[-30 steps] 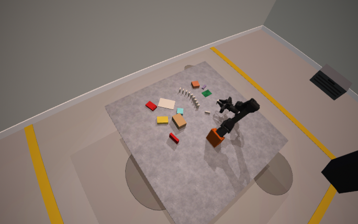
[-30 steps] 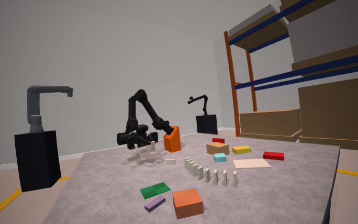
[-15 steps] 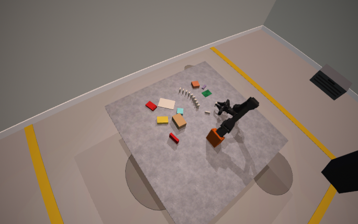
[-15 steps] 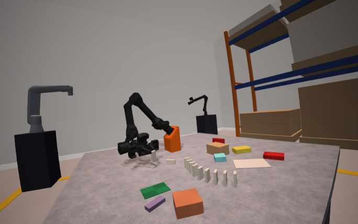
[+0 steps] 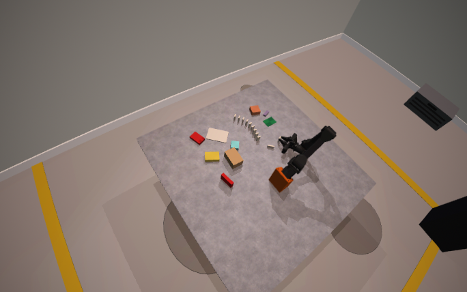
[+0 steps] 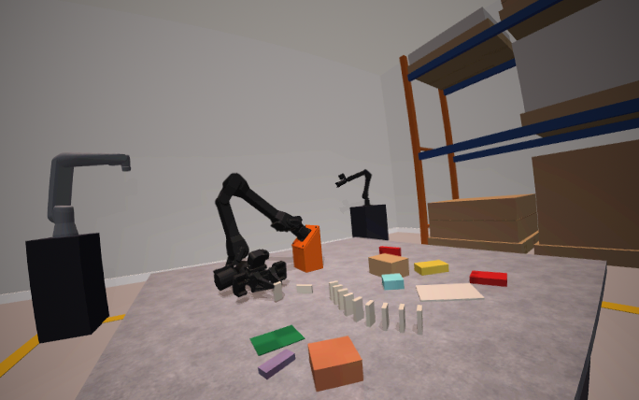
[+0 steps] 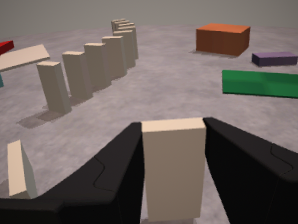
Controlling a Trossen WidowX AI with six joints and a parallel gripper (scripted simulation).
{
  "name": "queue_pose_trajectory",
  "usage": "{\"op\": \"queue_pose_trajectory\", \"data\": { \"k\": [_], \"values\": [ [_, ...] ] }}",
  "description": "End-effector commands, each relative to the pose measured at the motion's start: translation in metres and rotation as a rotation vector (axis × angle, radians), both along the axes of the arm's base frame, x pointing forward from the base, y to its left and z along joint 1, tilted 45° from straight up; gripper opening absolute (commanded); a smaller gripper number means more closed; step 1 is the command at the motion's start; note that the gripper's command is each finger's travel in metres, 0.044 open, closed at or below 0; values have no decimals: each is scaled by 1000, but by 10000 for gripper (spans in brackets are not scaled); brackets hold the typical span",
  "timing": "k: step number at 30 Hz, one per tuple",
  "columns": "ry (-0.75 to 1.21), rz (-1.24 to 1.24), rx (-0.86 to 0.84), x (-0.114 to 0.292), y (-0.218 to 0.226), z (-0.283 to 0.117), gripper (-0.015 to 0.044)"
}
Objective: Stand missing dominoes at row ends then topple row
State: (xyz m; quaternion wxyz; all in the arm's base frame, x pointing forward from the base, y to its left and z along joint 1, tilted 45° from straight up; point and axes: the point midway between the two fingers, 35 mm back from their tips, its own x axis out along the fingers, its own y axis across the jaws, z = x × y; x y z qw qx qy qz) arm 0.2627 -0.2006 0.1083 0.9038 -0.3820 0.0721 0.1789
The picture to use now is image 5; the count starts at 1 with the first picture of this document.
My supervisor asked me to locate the green flat slab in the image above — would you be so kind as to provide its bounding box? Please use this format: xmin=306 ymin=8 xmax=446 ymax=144
xmin=263 ymin=117 xmax=277 ymax=127

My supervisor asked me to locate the yellow flat block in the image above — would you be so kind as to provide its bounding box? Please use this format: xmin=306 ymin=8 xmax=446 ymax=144
xmin=205 ymin=151 xmax=219 ymax=162

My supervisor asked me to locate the teal rectangular block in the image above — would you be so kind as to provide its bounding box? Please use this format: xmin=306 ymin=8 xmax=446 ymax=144
xmin=231 ymin=141 xmax=239 ymax=150

